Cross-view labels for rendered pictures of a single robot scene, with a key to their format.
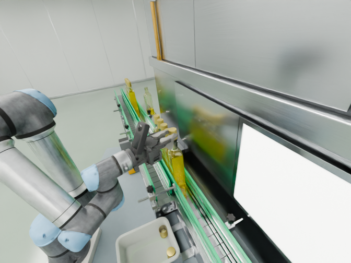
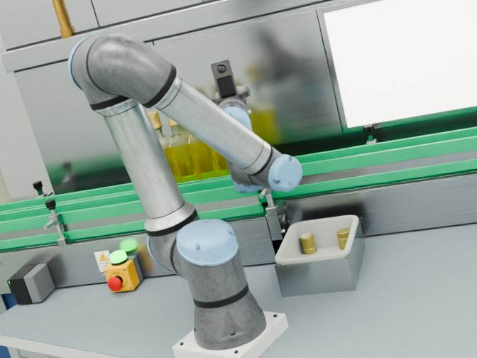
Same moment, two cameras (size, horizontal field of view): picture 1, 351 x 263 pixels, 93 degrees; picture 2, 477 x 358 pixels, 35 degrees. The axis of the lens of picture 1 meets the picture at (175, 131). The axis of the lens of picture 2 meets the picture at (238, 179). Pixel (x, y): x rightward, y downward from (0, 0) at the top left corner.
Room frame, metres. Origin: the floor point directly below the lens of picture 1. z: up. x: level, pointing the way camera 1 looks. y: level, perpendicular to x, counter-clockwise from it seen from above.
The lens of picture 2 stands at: (-0.60, 1.51, 1.52)
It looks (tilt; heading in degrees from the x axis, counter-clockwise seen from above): 17 degrees down; 310
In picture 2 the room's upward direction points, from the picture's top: 15 degrees counter-clockwise
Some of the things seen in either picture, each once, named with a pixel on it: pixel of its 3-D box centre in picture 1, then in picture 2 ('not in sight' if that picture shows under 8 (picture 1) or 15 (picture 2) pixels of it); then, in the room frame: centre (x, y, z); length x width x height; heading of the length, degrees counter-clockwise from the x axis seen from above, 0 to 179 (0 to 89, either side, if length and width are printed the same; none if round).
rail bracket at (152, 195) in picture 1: (157, 195); (269, 186); (0.47, 0.10, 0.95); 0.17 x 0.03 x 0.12; 110
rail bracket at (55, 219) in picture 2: (125, 134); (53, 226); (1.02, 0.35, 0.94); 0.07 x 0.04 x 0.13; 110
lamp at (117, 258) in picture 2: not in sight; (118, 256); (0.85, 0.31, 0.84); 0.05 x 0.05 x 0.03
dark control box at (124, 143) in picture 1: (125, 144); (32, 284); (1.12, 0.41, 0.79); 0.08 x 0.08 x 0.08; 20
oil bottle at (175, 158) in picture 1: (176, 166); not in sight; (0.59, 0.01, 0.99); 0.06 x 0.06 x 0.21; 21
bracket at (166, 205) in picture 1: (164, 207); (279, 219); (0.48, 0.09, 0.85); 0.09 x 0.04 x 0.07; 110
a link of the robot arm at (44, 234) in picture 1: (55, 227); (209, 257); (0.37, 0.48, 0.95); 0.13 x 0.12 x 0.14; 156
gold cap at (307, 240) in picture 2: (163, 231); (308, 243); (0.40, 0.10, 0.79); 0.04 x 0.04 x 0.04
